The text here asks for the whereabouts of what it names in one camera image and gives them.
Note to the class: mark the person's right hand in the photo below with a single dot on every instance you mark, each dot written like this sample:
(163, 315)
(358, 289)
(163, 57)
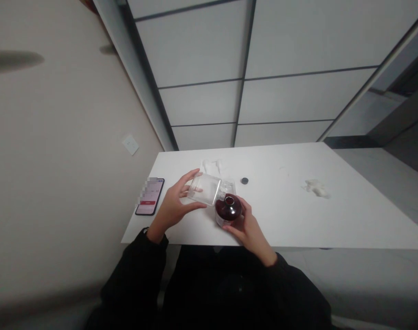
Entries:
(250, 230)

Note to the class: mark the person's left hand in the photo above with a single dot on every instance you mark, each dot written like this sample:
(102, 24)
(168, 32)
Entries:
(171, 206)

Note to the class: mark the person's right thumb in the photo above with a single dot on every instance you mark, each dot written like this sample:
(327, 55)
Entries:
(233, 227)

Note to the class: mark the person's right index finger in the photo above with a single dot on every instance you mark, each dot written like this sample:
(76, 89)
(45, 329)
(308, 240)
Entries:
(246, 205)

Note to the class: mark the person's left index finger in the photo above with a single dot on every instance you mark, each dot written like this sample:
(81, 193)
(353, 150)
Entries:
(190, 175)

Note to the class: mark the person's left fingers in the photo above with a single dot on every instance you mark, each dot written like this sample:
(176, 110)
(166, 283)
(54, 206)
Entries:
(184, 192)

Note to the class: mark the person's left thumb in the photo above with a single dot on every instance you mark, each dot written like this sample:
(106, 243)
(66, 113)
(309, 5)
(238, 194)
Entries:
(194, 206)

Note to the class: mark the dark brown glass bottle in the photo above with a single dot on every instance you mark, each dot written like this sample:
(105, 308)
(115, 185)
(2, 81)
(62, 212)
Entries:
(228, 211)

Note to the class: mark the clear plastic container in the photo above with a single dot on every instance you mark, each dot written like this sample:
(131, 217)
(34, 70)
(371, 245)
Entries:
(203, 189)

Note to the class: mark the black bottle cap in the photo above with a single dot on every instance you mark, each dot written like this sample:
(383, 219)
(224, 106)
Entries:
(244, 180)

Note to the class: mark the white tissue sheet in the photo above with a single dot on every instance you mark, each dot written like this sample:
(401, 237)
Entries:
(214, 165)

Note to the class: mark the white table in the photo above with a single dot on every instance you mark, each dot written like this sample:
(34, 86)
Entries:
(274, 196)

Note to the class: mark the black smartphone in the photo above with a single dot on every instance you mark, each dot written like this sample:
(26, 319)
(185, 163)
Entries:
(149, 196)

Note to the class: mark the person's body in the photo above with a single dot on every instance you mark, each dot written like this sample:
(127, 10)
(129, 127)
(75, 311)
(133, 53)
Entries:
(215, 292)

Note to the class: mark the crumpled white tissue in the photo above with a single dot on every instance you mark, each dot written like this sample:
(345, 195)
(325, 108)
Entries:
(317, 188)

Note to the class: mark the frosted glass sliding door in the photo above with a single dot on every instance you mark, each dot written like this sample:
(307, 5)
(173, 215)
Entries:
(257, 68)

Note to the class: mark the white wall socket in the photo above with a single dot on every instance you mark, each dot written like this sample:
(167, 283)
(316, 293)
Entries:
(130, 144)

